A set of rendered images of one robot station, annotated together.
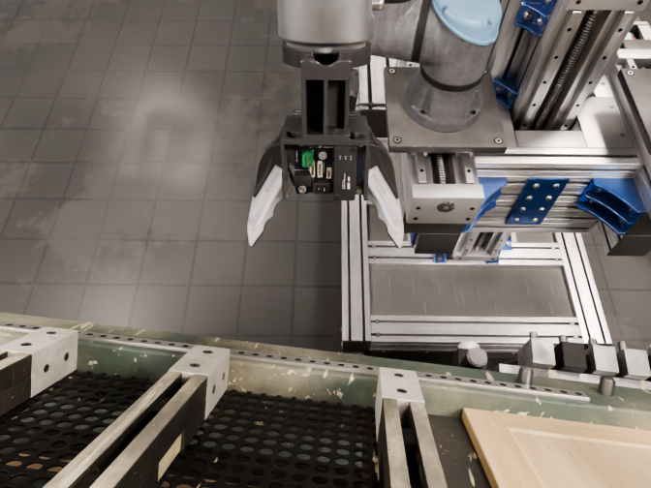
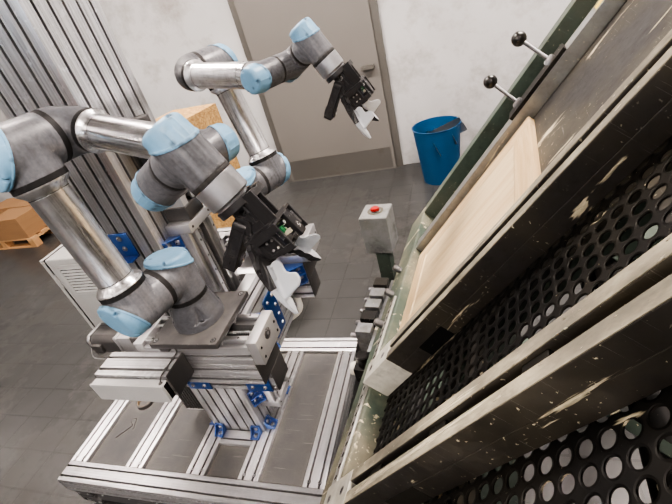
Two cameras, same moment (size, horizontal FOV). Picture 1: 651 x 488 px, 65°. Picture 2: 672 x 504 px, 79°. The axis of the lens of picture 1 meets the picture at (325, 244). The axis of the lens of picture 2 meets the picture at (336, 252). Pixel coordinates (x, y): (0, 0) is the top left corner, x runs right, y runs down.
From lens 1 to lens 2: 0.53 m
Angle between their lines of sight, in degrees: 52
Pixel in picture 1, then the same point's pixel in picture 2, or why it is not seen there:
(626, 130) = not seen: hidden behind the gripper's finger
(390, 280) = (277, 466)
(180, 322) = not seen: outside the picture
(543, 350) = (363, 326)
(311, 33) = (238, 185)
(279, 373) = (354, 454)
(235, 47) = not seen: outside the picture
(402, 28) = (157, 290)
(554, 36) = (198, 248)
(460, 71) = (197, 281)
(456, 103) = (210, 298)
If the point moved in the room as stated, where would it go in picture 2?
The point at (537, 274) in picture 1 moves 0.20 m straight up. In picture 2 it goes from (304, 367) to (293, 339)
